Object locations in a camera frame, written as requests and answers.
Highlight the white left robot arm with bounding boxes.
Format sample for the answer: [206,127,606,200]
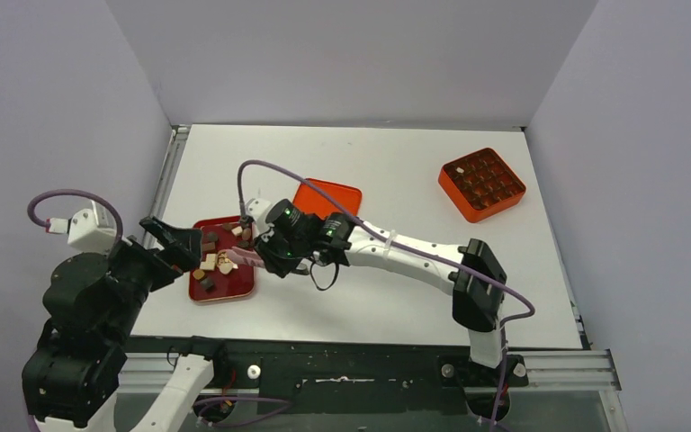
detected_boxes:
[22,217,202,431]

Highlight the white chocolate block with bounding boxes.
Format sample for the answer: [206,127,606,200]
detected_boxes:
[199,261,216,272]

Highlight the orange box lid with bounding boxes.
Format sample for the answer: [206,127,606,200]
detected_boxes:
[292,177,363,221]

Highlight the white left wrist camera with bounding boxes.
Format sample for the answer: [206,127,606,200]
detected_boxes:
[46,201,117,255]

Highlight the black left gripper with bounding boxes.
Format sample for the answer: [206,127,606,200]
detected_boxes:
[101,211,203,338]

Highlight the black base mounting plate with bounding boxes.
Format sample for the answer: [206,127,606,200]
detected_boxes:
[119,337,537,416]

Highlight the pink silicone tongs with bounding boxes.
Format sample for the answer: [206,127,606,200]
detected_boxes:
[219,247,265,268]

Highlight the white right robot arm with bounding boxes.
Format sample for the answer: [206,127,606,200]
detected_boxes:
[244,199,507,384]

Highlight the aluminium table edge rail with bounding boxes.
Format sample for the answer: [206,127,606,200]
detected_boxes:
[149,124,192,219]

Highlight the orange compartment chocolate box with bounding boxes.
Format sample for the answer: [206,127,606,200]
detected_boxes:
[437,148,526,223]

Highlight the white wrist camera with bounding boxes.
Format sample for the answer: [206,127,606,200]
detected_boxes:
[239,198,274,233]
[46,201,117,255]

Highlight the red chocolate tray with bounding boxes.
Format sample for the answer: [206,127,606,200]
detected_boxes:
[188,215,255,303]

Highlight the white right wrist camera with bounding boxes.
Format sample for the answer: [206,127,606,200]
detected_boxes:
[239,198,274,233]

